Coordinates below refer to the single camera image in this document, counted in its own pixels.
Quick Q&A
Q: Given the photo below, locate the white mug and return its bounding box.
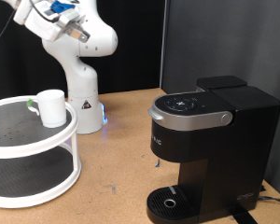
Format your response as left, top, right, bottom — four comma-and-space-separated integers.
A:
26, 89, 68, 129

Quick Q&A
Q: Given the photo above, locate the black Keurig coffee machine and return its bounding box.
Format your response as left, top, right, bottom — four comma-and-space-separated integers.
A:
146, 74, 280, 224

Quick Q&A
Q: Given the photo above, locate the white two-tier turntable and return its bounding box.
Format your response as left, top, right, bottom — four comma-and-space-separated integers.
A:
0, 94, 82, 209

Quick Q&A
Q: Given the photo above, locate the silver Keurig handle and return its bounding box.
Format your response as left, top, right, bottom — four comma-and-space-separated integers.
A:
147, 105, 233, 132

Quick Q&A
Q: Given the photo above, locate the black tape strip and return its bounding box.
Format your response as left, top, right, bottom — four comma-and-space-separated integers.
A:
230, 203, 259, 224

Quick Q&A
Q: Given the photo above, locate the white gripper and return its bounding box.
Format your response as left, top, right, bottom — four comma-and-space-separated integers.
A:
22, 2, 91, 44

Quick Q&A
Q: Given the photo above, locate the black Keurig power cable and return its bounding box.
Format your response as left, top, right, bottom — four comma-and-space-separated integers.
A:
258, 195, 280, 206

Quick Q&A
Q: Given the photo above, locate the black Keurig drip tray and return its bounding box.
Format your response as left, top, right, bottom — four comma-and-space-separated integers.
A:
147, 185, 199, 224

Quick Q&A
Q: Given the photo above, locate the black Keurig brew head lid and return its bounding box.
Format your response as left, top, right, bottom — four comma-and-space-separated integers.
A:
153, 91, 237, 118

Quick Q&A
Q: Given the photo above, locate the black robot wrist cable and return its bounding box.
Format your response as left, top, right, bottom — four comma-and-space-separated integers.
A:
27, 0, 62, 24

